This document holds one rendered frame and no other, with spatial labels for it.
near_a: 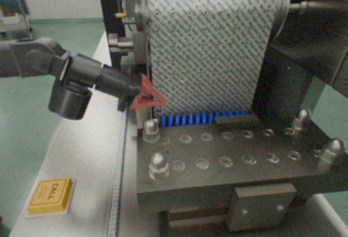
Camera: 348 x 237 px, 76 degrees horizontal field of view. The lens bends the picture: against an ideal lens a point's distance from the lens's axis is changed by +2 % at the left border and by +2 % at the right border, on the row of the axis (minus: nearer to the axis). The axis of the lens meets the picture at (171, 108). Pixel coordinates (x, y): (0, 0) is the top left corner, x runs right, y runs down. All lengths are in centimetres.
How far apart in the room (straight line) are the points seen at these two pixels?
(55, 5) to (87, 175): 594
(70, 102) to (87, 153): 22
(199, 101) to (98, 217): 33
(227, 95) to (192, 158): 18
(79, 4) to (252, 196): 605
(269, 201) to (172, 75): 29
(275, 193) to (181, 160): 16
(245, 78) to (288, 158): 19
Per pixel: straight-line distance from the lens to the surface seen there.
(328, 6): 52
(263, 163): 45
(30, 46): 44
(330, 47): 51
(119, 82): 45
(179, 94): 49
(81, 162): 63
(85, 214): 54
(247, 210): 44
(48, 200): 56
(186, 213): 47
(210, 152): 44
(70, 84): 48
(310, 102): 85
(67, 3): 631
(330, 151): 49
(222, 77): 49
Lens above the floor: 134
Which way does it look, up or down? 35 degrees down
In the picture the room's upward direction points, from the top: straight up
